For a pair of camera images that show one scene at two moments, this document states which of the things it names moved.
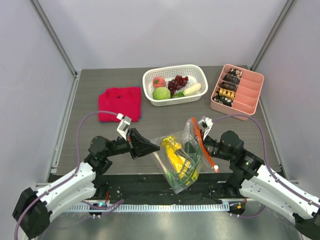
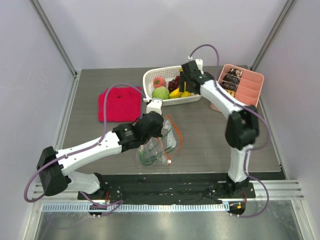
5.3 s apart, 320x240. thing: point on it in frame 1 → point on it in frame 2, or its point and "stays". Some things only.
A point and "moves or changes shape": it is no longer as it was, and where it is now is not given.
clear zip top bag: [181, 156] moves or changes shape
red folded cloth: [124, 100] stays
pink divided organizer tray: [238, 91] stays
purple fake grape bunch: [176, 83] stays
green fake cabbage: [161, 93] stays
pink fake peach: [158, 82] stays
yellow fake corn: [186, 165] → [186, 94]
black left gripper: [138, 145] → [158, 133]
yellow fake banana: [172, 146] → [175, 93]
